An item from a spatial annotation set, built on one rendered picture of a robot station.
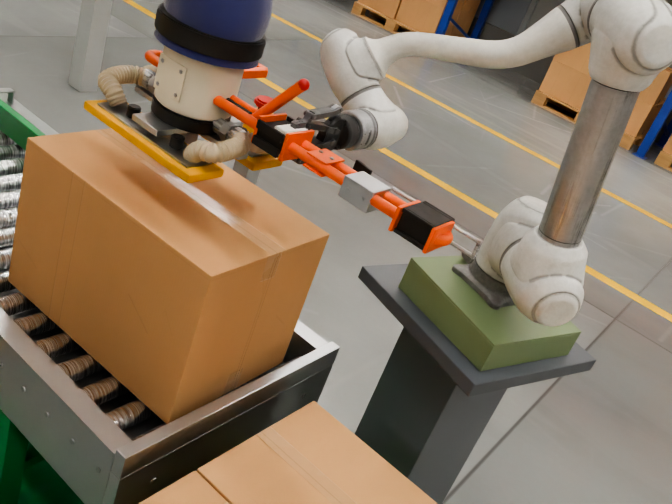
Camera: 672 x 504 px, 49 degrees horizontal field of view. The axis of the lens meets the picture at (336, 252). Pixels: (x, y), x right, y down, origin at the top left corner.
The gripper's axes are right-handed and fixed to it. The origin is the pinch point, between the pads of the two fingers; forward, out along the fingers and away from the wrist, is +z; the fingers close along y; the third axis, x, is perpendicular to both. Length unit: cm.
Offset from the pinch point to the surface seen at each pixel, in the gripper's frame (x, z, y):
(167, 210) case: 18.2, 8.7, 25.1
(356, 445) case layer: -34, -17, 66
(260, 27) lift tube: 15.5, -1.6, -16.7
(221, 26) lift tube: 17.8, 6.8, -15.8
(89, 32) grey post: 269, -163, 82
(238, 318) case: -4.4, 3.7, 40.4
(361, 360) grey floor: 15, -119, 120
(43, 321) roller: 38, 19, 66
